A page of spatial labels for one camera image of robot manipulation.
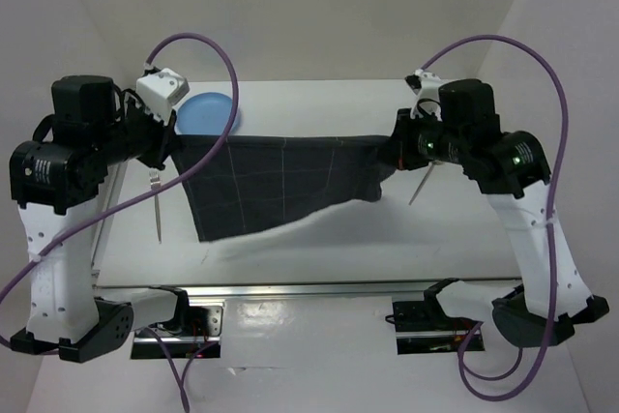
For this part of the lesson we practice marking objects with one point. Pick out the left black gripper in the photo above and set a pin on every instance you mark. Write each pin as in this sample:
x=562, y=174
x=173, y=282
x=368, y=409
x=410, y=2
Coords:
x=162, y=134

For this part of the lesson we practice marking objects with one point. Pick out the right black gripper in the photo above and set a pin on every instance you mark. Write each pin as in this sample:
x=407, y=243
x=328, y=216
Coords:
x=403, y=134

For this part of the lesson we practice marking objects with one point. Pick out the dark grey checked cloth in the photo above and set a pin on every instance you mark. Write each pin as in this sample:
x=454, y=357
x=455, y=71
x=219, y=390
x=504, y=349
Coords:
x=256, y=183

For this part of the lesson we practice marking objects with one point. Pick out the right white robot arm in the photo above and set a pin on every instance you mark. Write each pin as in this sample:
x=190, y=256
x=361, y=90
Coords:
x=455, y=121

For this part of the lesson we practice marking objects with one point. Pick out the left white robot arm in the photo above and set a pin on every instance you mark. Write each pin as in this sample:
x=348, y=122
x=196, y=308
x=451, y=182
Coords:
x=55, y=182

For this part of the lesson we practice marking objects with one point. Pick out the silver fork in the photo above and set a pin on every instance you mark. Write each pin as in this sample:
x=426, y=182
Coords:
x=155, y=185

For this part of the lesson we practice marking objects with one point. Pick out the blue plastic plate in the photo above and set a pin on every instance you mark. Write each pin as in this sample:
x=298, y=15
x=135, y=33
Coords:
x=203, y=114

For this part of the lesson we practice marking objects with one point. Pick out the aluminium left rail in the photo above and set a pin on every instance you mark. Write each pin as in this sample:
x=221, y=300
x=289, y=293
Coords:
x=110, y=192

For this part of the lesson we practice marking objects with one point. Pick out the aluminium rail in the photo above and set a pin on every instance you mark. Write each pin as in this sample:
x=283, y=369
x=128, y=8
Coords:
x=400, y=289
x=110, y=192

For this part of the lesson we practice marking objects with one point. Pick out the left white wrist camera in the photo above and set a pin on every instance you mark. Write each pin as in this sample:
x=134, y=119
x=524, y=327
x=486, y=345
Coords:
x=161, y=90

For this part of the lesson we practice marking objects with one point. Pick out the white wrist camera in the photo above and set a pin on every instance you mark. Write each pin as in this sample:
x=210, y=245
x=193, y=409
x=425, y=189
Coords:
x=425, y=86
x=161, y=90

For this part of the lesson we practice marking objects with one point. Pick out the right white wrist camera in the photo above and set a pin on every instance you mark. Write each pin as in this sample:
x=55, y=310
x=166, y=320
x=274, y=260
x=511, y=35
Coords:
x=425, y=86

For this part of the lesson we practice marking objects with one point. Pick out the aluminium front rail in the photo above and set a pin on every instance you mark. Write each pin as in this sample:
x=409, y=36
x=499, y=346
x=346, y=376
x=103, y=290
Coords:
x=400, y=289

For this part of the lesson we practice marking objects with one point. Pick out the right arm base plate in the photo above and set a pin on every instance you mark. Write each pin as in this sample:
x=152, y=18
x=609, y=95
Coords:
x=422, y=327

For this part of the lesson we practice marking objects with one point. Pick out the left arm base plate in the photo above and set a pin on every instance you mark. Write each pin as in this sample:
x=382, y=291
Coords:
x=201, y=331

